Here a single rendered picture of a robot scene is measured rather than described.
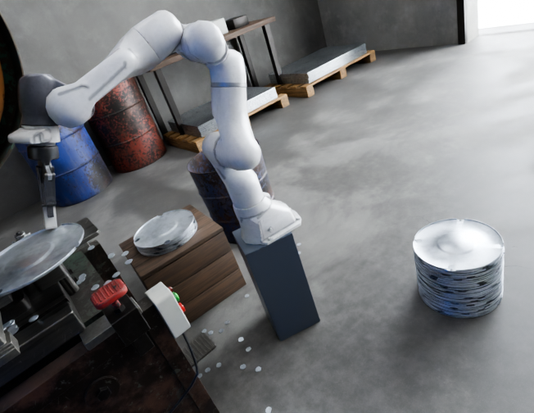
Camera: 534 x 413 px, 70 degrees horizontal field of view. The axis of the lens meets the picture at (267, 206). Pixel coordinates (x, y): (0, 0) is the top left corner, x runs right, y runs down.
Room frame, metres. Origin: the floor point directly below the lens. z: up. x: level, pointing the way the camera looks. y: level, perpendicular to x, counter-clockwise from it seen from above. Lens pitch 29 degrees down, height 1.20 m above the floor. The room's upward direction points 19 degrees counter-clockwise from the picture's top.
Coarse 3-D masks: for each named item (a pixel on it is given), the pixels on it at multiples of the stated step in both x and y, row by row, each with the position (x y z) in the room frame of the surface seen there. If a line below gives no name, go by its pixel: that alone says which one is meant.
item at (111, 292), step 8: (112, 280) 0.70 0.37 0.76; (120, 280) 0.69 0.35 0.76; (104, 288) 0.68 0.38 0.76; (112, 288) 0.67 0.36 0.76; (120, 288) 0.66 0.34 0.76; (96, 296) 0.67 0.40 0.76; (104, 296) 0.65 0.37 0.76; (112, 296) 0.65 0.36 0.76; (120, 296) 0.65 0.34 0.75; (96, 304) 0.64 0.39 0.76; (104, 304) 0.63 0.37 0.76; (112, 304) 0.66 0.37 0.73; (120, 304) 0.67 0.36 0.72
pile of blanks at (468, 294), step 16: (416, 256) 1.04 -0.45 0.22; (416, 272) 1.07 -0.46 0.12; (432, 272) 0.96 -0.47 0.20; (448, 272) 0.93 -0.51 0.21; (464, 272) 0.90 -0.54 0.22; (480, 272) 0.89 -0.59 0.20; (496, 272) 0.91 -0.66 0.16; (432, 288) 0.97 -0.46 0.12; (448, 288) 0.93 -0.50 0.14; (464, 288) 0.90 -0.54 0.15; (480, 288) 0.88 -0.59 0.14; (496, 288) 0.90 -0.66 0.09; (432, 304) 0.98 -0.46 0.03; (448, 304) 0.93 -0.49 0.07; (464, 304) 0.90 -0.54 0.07; (480, 304) 0.89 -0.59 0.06; (496, 304) 0.90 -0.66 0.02
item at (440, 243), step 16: (432, 224) 1.17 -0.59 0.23; (448, 224) 1.14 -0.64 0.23; (464, 224) 1.11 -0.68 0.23; (480, 224) 1.08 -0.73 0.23; (432, 240) 1.09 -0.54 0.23; (448, 240) 1.05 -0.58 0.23; (464, 240) 1.02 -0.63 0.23; (480, 240) 1.00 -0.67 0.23; (496, 240) 0.98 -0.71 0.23; (432, 256) 1.01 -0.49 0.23; (448, 256) 0.98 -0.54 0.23; (464, 256) 0.96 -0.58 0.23; (480, 256) 0.93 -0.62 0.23; (496, 256) 0.91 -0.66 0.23
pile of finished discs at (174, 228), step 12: (156, 216) 1.70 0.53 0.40; (168, 216) 1.67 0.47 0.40; (180, 216) 1.62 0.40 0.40; (192, 216) 1.58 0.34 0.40; (144, 228) 1.63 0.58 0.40; (156, 228) 1.58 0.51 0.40; (168, 228) 1.54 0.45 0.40; (180, 228) 1.51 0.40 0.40; (192, 228) 1.52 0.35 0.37; (144, 240) 1.52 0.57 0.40; (156, 240) 1.48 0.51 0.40; (168, 240) 1.46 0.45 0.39; (180, 240) 1.46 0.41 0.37; (144, 252) 1.45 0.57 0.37; (156, 252) 1.45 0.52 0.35
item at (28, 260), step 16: (64, 224) 1.04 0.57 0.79; (32, 240) 1.01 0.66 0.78; (48, 240) 0.97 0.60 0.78; (64, 240) 0.94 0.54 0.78; (80, 240) 0.90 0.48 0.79; (0, 256) 0.97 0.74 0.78; (16, 256) 0.92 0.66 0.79; (32, 256) 0.89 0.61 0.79; (48, 256) 0.87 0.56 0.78; (64, 256) 0.84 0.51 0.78; (0, 272) 0.88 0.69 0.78; (16, 272) 0.84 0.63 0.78; (32, 272) 0.82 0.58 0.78; (48, 272) 0.79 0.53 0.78; (0, 288) 0.79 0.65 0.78; (16, 288) 0.76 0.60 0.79
